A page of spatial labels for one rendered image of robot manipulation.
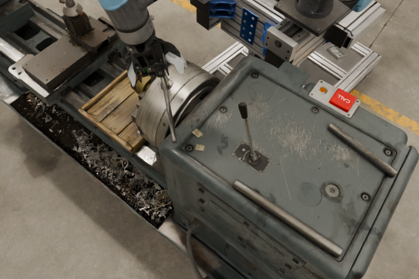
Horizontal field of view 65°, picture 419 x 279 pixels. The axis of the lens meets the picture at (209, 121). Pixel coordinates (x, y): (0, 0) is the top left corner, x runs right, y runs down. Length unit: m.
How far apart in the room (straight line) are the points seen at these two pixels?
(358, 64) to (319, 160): 1.82
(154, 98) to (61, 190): 1.44
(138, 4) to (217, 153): 0.43
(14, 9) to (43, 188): 1.10
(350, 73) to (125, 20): 2.11
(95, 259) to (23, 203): 0.60
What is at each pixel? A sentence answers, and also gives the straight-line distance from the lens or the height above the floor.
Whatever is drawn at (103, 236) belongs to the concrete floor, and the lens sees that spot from 2.17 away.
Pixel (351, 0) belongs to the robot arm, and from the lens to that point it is 1.23.
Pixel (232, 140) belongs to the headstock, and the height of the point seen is 1.25.
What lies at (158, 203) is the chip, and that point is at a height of 0.56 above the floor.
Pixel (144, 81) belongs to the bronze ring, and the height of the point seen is 1.12.
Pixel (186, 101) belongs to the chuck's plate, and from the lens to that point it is 1.02.
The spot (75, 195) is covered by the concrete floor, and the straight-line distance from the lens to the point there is 2.31.
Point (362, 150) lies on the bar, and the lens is 0.95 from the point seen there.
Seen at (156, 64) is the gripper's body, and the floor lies 1.48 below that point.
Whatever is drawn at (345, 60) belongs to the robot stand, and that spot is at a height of 0.21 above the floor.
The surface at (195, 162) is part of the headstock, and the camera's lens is 0.86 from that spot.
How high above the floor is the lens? 2.04
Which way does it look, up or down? 58 degrees down
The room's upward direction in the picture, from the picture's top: 2 degrees clockwise
